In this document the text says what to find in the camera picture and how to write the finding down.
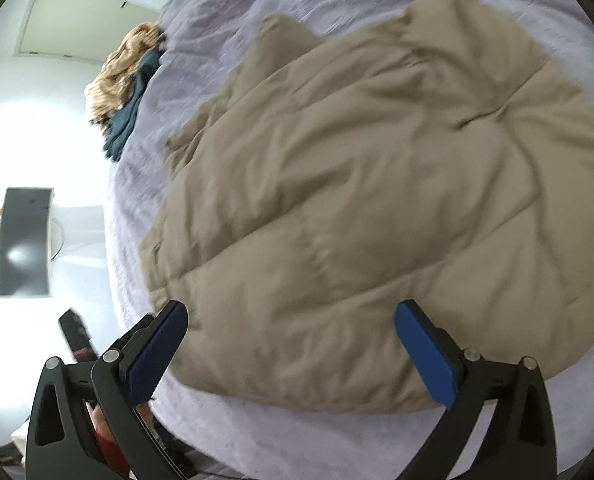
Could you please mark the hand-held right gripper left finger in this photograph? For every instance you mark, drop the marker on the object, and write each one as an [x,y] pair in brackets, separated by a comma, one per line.
[154,355]

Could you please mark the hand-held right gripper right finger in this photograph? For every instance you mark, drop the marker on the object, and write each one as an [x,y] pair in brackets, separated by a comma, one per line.
[427,355]

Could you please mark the beige puffer jacket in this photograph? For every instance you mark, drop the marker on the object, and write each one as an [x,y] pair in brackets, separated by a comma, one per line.
[377,210]

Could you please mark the person's left hand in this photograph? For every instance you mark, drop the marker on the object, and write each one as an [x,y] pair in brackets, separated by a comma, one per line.
[98,422]

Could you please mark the teal garment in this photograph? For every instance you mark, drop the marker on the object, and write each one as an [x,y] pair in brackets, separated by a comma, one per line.
[127,115]

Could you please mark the beige striped cloth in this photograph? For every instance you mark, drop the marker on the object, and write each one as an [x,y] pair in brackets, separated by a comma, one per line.
[119,70]

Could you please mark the white door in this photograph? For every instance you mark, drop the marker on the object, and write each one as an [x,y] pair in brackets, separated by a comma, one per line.
[82,25]

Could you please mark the wall-mounted television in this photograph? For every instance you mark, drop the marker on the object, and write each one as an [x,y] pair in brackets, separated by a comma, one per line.
[24,242]

